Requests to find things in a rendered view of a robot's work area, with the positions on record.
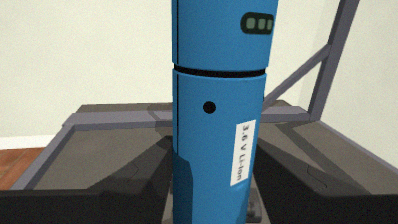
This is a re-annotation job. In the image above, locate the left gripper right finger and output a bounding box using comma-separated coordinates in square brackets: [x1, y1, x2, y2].
[253, 138, 398, 224]

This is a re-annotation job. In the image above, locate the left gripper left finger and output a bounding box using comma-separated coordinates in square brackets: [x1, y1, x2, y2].
[0, 136, 173, 224]

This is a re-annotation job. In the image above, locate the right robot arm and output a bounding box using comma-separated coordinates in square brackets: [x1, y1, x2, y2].
[245, 188, 262, 223]

